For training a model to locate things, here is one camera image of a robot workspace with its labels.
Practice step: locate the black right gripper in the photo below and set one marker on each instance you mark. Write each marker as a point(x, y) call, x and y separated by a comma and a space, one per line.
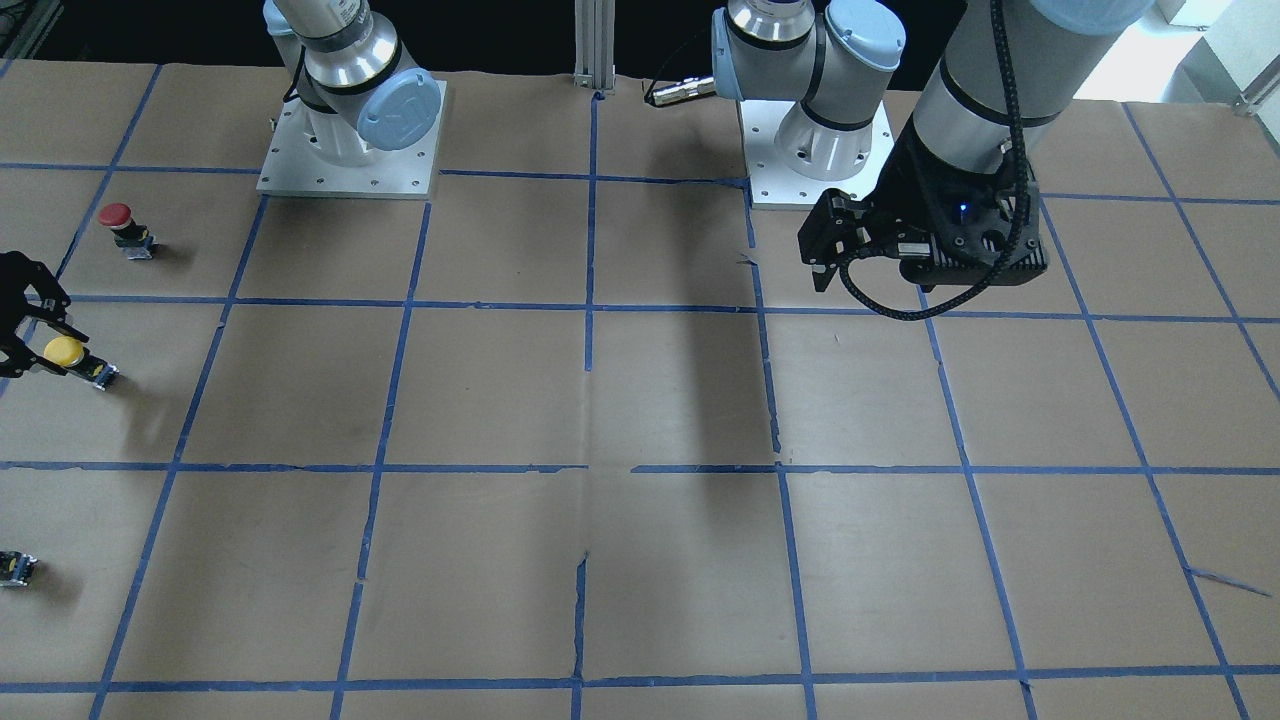
point(22, 300)

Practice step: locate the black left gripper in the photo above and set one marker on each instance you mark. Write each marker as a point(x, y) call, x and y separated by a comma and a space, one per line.
point(912, 192)

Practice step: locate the yellow push button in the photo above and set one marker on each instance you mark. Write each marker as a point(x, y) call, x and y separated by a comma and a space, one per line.
point(74, 357)

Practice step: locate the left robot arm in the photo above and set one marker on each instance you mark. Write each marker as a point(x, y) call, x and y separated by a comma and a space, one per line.
point(1007, 72)

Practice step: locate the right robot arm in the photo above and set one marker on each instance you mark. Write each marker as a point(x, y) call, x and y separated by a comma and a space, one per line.
point(359, 121)

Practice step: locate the red push button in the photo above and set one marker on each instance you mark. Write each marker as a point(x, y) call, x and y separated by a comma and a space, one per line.
point(135, 240)

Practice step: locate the green push button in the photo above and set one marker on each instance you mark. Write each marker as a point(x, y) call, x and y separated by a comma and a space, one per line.
point(17, 568)

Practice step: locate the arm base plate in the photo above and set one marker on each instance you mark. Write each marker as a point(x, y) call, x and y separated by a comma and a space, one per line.
point(792, 160)
point(315, 153)

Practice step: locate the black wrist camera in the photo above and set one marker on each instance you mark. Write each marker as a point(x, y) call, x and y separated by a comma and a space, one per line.
point(966, 239)

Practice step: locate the aluminium frame post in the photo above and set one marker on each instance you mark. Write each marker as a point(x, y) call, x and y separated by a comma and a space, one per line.
point(595, 24)

